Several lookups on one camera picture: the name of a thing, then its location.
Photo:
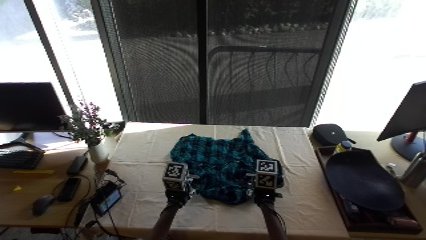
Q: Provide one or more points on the black computer monitor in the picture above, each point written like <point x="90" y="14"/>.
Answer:
<point x="27" y="106"/>

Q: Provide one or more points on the bottle with yellow label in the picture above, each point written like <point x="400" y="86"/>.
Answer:
<point x="343" y="147"/>

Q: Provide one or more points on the small white bottle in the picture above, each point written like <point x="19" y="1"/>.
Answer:
<point x="391" y="169"/>

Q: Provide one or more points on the person's right hand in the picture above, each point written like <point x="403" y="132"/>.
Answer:
<point x="267" y="195"/>

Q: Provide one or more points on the person's left hand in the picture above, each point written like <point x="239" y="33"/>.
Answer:
<point x="179" y="197"/>

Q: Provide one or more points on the black keyboard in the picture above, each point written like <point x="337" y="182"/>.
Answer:
<point x="18" y="159"/>

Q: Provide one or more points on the white vase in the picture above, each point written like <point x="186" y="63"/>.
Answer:
<point x="99" y="151"/>

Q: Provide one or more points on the silver metal can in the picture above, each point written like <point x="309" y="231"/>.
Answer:
<point x="415" y="171"/>

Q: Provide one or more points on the grey computer mouse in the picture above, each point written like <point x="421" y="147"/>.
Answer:
<point x="43" y="204"/>

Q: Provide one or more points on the yellow pencil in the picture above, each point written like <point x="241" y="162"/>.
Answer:
<point x="34" y="172"/>

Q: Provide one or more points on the small yellow paper piece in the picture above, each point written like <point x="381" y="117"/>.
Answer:
<point x="18" y="188"/>

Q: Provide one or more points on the white marker cube on left glove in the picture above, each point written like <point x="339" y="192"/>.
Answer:
<point x="175" y="174"/>

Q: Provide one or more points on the dark mesh window screen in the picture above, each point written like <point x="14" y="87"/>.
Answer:
<point x="178" y="66"/>

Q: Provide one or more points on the brown wooden tray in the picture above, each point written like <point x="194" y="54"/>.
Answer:
<point x="355" y="218"/>

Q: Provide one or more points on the dark monitor with red stand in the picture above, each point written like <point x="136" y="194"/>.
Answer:
<point x="407" y="113"/>

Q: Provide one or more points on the black zip pouch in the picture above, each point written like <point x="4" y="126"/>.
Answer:
<point x="329" y="134"/>

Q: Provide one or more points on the black phone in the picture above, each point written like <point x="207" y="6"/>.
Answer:
<point x="70" y="189"/>

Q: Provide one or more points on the purple flowering plant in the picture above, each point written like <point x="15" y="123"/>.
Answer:
<point x="87" y="123"/>

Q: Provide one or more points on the white marker cube on glove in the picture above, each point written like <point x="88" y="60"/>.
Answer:
<point x="267" y="173"/>
<point x="175" y="174"/>

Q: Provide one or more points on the beige tablecloth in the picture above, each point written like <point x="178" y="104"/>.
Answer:
<point x="147" y="186"/>

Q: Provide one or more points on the black device with blue screen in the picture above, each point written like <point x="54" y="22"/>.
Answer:
<point x="107" y="199"/>

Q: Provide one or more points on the black oblong case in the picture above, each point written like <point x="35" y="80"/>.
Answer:
<point x="78" y="165"/>

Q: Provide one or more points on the white marker cube on right glove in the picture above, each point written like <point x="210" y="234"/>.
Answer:
<point x="267" y="173"/>

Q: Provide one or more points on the dark oval platter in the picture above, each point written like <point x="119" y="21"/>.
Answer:
<point x="364" y="180"/>

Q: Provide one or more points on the teal black plaid cloth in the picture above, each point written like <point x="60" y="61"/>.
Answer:
<point x="221" y="160"/>

